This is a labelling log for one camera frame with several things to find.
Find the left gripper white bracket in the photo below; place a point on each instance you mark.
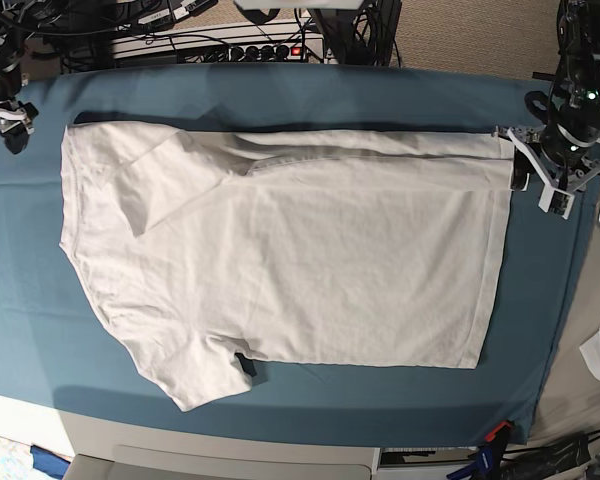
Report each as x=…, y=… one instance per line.
x=563, y=163

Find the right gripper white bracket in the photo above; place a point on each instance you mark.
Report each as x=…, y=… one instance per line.
x=16, y=123

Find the white T-shirt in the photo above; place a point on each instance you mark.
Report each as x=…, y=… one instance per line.
x=195, y=249

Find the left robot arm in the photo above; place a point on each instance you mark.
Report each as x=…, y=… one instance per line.
x=573, y=99

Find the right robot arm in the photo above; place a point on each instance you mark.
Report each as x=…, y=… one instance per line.
x=12, y=42

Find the teal table cloth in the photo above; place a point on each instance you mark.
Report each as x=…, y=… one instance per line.
x=55, y=352

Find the orange black table clamp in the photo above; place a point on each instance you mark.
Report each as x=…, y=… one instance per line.
x=499, y=437

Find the white power strip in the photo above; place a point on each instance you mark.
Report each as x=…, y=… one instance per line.
x=299, y=40

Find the blue black clamp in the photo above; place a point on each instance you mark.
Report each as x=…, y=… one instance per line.
x=485, y=465

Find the blue cloth on floor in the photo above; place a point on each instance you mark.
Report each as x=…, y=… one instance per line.
x=49, y=463

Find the beige plastic bin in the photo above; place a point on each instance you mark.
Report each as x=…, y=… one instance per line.
x=139, y=463

